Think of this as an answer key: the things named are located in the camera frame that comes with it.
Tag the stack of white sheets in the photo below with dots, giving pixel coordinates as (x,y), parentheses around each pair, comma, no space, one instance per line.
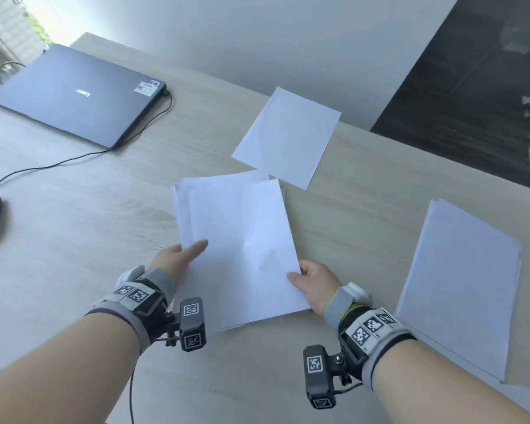
(459,287)

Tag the person's left hand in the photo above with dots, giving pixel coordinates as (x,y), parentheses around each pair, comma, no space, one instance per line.
(176,260)

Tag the person's left forearm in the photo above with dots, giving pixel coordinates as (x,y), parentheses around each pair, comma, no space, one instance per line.
(57,370)

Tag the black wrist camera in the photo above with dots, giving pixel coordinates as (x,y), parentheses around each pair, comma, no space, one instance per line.
(192,324)
(318,375)

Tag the thin bundle of white papers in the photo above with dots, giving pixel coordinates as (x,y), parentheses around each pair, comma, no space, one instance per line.
(243,234)

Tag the person's right forearm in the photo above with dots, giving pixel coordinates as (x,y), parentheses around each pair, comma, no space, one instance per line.
(437,388)

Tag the light wooden table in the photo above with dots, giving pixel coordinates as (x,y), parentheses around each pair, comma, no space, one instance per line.
(70,225)

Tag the person's right hand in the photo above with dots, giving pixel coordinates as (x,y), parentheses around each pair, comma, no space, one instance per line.
(318,287)

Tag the grey closed laptop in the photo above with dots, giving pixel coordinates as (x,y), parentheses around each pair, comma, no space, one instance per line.
(70,92)

